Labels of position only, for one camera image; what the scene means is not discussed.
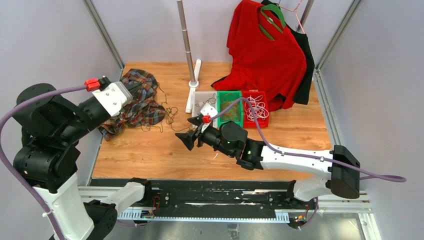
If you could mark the black t-shirt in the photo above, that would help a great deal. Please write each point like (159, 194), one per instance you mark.
(287, 63)

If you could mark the white plastic bin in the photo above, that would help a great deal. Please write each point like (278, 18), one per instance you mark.
(202, 97)

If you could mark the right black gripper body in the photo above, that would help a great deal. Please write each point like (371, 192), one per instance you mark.
(210, 136)

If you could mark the green clothes hanger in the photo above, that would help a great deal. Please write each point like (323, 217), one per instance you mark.
(274, 9)

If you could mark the green plastic bin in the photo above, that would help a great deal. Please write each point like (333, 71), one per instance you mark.
(235, 113)

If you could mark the white rack base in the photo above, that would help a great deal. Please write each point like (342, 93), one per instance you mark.
(193, 86)

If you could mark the red t-shirt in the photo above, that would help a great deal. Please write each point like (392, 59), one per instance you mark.
(243, 43)

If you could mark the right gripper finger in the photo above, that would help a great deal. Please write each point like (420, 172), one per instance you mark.
(188, 139)
(196, 121)

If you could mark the pink wire hanger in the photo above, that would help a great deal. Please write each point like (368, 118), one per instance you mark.
(293, 7)

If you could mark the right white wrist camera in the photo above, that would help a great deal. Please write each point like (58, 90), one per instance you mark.
(207, 111)

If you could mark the plaid flannel shirt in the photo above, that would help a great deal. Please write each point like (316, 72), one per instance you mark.
(143, 110)

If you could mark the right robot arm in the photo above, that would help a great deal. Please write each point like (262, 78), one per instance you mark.
(334, 171)

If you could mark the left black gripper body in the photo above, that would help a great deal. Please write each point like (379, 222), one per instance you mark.
(89, 114)

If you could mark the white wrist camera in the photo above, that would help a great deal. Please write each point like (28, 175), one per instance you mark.
(207, 111)
(113, 98)

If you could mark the right silver rack pole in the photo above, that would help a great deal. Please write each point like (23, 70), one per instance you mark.
(302, 20)

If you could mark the silver rack pole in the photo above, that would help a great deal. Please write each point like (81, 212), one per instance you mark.
(302, 20)
(186, 42)

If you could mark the red plastic bin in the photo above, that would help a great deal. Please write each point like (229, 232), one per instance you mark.
(259, 102)

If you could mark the aluminium frame rail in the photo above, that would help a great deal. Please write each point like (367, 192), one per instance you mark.
(326, 204)

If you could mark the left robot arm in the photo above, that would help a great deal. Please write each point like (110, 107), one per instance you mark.
(53, 122)

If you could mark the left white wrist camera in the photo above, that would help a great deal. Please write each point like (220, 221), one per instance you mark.
(113, 98)

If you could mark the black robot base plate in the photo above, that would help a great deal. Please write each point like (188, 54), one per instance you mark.
(222, 199)

